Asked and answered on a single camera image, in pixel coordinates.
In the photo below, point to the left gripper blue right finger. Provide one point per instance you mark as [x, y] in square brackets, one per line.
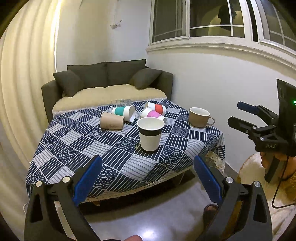
[243, 212]

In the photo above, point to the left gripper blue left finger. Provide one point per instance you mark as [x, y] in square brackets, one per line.
[42, 221]

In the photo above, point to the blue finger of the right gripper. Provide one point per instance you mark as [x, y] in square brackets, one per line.
[266, 115]
[242, 126]

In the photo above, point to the black and white paper cup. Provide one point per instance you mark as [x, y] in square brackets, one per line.
[150, 130]

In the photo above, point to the right forearm brown fleece sleeve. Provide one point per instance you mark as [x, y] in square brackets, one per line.
[252, 170]

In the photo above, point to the red and white paper cup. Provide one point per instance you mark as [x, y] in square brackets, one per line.
[161, 109]

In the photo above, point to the pink and white paper cup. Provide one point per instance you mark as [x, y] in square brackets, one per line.
[149, 112]

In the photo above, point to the brown kraft paper cup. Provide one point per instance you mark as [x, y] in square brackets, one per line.
[111, 121]

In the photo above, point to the teal and white paper cup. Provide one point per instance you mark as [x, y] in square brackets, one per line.
[128, 112]

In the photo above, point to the person's right hand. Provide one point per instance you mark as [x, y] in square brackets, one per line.
[277, 165]

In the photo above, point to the person's left hand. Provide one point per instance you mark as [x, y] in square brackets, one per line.
[134, 238]

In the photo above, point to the person's foot in sandal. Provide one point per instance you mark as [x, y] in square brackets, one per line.
[208, 214]

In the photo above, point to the beige ceramic mug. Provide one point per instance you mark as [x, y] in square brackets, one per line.
[200, 118]

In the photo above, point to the white framed window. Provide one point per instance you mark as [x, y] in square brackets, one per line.
[259, 27]

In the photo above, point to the blue patterned tablecloth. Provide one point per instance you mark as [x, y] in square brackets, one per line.
[74, 137]

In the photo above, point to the right dark grey cushion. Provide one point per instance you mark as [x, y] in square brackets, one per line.
[143, 78]

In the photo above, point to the dark grey cushion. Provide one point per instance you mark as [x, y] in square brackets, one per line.
[143, 78]
[69, 81]

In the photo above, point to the clear drinking glass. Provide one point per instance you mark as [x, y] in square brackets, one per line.
[123, 102]

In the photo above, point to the left dark grey cushion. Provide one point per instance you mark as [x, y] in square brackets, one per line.
[69, 81]

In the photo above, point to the dark grey sofa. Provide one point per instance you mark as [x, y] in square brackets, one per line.
[103, 74]

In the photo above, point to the cream curtain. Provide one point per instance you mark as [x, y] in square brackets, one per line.
[28, 61]

